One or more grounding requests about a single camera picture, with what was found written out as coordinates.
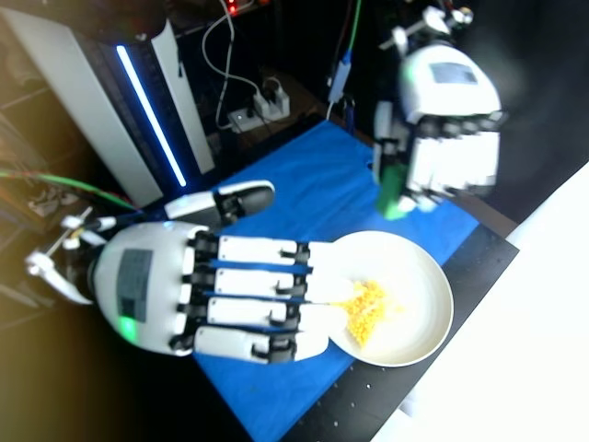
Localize white adapter with blue plug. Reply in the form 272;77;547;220
326;52;354;106

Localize blue table mat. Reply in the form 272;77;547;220
192;119;483;442

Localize green cable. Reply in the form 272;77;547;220
345;0;364;57
0;169;144;215

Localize small white socket box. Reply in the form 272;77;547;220
227;107;260;134

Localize white power cable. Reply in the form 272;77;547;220
201;0;267;131

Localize yellow corn kernels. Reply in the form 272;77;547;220
338;278;407;348

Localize device with red lights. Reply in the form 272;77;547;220
219;0;273;17

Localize white power strip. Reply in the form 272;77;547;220
251;76;292;119

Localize white round plate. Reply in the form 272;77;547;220
321;229;456;368

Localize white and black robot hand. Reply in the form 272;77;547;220
94;180;356;366
371;42;504;214

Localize green object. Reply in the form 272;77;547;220
375;163;410;221

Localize black perforated board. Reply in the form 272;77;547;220
280;223;521;442

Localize white tower with blue light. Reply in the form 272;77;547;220
0;6;217;209

